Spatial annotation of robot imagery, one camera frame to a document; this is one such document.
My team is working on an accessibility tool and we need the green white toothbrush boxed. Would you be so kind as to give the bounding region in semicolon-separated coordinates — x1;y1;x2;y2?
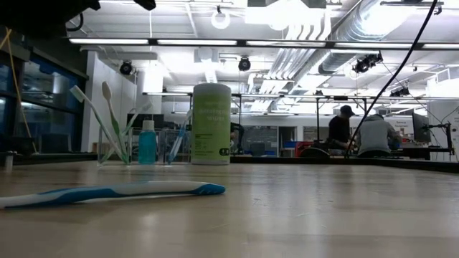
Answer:
98;102;153;165
101;80;129;164
70;85;126;164

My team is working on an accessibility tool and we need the blue white toothbrush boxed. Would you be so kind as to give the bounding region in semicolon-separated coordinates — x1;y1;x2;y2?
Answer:
166;110;194;165
0;180;227;210

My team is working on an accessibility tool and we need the long ceiling light bar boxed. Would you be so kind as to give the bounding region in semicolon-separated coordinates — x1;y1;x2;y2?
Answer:
67;37;459;50

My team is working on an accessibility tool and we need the black ceiling spot lamp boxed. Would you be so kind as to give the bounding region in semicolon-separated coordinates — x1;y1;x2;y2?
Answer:
237;56;252;72
119;59;134;76

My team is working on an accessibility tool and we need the black background monitor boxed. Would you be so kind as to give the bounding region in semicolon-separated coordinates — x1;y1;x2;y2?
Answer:
126;113;165;130

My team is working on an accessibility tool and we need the turquoise mouthwash bottle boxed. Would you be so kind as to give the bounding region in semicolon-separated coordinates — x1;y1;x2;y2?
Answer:
138;120;158;166

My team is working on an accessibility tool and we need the green white wipes canister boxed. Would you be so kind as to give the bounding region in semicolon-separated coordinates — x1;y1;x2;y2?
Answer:
190;82;232;166

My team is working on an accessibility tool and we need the clear acrylic organizer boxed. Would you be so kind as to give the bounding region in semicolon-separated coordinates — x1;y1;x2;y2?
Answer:
96;125;191;167

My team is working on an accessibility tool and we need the red storage bin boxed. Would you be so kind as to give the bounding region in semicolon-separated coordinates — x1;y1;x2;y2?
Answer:
294;140;315;158

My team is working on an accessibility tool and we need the black chair back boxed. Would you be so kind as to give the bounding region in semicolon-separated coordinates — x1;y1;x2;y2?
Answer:
299;146;331;158

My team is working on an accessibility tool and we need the black ceiling lamp cluster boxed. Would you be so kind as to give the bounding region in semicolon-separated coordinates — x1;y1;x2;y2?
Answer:
352;52;384;75

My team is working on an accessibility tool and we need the person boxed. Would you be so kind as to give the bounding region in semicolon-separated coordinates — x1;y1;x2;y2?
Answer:
328;105;356;151
356;114;402;158

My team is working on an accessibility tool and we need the black computer monitor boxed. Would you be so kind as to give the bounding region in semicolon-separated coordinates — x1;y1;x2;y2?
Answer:
411;113;431;143

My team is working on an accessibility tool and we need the white ring light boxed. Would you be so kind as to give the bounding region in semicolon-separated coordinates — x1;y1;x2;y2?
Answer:
210;5;232;30

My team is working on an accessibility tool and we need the yellow extension cable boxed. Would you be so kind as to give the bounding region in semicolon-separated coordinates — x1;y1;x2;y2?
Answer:
0;27;39;154

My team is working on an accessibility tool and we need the black aluminium table frame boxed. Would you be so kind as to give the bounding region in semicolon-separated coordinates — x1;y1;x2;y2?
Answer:
0;152;459;174

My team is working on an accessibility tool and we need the silver ventilation duct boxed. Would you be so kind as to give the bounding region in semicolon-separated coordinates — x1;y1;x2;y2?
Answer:
317;0;413;75

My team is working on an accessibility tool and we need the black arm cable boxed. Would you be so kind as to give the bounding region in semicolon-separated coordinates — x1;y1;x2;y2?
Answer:
344;0;439;158

